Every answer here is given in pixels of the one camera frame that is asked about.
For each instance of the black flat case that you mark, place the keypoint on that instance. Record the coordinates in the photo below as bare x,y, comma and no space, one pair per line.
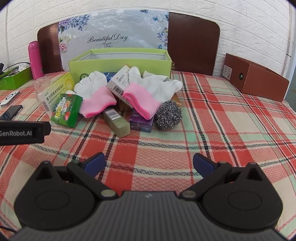
11,111

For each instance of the white oval device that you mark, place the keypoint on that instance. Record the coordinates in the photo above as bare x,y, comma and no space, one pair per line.
9,98

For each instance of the plaid blanket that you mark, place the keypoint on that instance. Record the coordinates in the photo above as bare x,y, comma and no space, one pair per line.
185,139

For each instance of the blue small box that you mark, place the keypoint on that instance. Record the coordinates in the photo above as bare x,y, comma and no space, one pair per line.
110,75

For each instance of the small green open box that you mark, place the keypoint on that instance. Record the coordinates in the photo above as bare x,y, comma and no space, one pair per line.
18,80

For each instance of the white pink knit glove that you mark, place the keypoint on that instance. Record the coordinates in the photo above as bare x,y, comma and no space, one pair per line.
143,92
94,97

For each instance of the brown wooden headboard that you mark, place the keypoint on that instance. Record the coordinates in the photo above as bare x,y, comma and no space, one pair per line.
194,41

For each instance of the white orange medicine box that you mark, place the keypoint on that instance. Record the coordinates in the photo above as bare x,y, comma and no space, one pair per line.
118,83

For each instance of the floral printed plastic bag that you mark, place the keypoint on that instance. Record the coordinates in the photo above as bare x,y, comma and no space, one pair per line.
115,27

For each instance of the light green cardboard box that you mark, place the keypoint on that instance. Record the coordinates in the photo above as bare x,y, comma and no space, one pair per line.
78,66

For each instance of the pink thermos bottle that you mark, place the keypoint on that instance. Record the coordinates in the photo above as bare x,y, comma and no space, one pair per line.
35,60

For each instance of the white charger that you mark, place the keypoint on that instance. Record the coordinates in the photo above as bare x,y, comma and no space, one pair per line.
24,67

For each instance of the yellow white medicine box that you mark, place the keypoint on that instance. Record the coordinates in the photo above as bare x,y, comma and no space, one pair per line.
57,88

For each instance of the green candy box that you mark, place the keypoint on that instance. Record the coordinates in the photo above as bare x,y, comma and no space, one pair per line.
66,109

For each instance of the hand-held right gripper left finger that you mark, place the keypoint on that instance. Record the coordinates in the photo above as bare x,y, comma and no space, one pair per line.
95,162

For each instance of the brown cardboard box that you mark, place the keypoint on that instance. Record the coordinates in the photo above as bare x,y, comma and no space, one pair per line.
261,81

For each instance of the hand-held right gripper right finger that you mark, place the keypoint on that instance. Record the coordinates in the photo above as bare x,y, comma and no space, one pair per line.
202,164

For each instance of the tan small box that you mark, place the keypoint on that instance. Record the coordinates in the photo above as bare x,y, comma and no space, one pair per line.
177,99

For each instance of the purple box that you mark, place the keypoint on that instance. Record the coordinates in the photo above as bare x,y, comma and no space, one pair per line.
141,124

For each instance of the clear plastic cup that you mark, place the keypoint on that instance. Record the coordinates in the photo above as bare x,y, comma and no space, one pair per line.
42,84

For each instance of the olive green carton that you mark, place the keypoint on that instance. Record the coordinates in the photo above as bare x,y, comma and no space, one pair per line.
118,124

